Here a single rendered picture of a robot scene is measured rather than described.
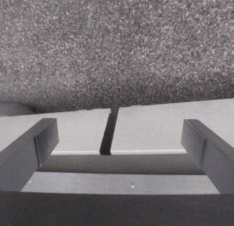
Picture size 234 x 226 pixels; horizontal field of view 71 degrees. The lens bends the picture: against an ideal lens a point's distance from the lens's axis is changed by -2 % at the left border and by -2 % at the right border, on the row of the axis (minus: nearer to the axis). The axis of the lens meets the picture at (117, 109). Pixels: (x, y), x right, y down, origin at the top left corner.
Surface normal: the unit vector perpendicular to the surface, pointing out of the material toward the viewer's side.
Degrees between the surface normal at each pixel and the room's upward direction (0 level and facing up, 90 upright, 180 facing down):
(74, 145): 90
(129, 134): 90
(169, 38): 0
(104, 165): 90
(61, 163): 90
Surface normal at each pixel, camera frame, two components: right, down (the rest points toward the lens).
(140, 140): -0.22, -0.76
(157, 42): -0.15, 0.65
